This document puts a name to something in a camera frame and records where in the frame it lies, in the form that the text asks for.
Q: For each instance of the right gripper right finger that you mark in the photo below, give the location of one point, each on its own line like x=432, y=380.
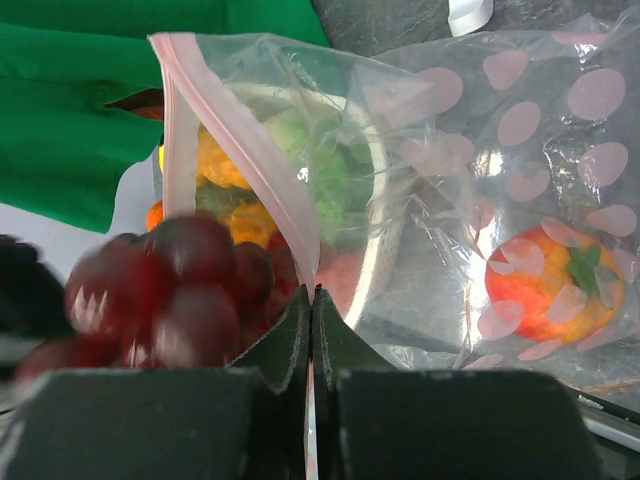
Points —
x=377, y=422

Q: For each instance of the white perforated plastic basket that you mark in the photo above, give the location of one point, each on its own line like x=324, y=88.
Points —
x=391, y=179

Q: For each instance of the white clothes rack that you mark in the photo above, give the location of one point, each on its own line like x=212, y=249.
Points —
x=468, y=16

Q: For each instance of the toy orange fruit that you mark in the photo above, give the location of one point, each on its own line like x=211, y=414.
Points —
x=155, y=216

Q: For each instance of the orange toy pineapple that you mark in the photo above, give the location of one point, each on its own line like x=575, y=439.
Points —
x=223, y=191

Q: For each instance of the dark red toy grapes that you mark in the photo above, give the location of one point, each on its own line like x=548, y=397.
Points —
x=185, y=295

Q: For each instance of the clear pink zip top bag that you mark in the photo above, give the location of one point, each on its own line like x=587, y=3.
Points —
x=469, y=203

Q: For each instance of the green shirt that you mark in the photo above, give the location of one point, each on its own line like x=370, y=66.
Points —
x=67, y=67

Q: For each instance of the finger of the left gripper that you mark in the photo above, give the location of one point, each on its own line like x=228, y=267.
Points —
x=32, y=297

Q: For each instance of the toy watermelon slice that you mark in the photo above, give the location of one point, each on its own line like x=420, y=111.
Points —
x=339, y=274

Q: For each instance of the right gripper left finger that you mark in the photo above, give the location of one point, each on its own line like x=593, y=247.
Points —
x=243, y=421

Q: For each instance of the green toy lettuce leaf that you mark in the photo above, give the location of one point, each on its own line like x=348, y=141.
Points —
x=337, y=169

